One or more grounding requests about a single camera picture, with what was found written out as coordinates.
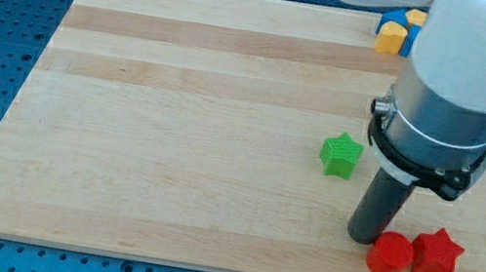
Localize yellow heart block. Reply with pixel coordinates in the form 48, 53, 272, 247
373, 21, 408, 55

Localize light wooden board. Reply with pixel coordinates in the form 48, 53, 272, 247
0, 0, 486, 272

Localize red cylinder block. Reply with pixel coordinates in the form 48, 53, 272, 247
366, 231, 414, 272

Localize green star block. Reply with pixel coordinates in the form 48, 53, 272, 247
319, 132, 364, 180

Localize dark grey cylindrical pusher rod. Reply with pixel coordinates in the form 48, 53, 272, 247
347, 169, 415, 245

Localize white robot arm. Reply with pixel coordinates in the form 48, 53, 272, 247
340, 0, 486, 245

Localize blue block behind heart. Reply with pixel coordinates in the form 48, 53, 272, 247
376, 9, 408, 34

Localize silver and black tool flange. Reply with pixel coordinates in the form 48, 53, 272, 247
367, 60, 486, 202

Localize yellow block at back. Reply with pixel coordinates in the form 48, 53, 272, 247
405, 9, 427, 28

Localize red star block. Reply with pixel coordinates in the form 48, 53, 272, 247
411, 228, 465, 272

